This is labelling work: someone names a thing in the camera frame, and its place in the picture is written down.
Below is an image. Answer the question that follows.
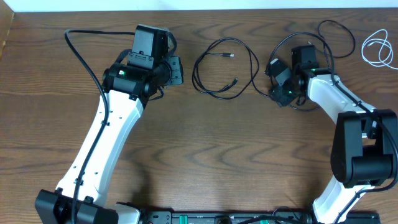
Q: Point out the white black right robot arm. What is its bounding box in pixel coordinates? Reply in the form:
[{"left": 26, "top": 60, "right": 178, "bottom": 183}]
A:
[{"left": 266, "top": 45, "right": 397, "bottom": 223}]

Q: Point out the black usb cable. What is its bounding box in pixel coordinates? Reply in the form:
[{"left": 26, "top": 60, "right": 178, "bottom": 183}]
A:
[
  {"left": 192, "top": 37, "right": 321, "bottom": 112},
  {"left": 307, "top": 19, "right": 356, "bottom": 59}
]

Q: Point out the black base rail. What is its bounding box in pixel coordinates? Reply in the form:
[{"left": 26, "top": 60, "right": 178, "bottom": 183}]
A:
[{"left": 139, "top": 210, "right": 382, "bottom": 224}]

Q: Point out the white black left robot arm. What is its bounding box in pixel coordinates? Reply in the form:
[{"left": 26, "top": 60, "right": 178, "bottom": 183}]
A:
[{"left": 35, "top": 24, "right": 183, "bottom": 223}]

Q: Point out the white usb cable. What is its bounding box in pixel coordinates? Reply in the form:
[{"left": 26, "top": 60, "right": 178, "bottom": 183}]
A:
[{"left": 361, "top": 29, "right": 398, "bottom": 70}]

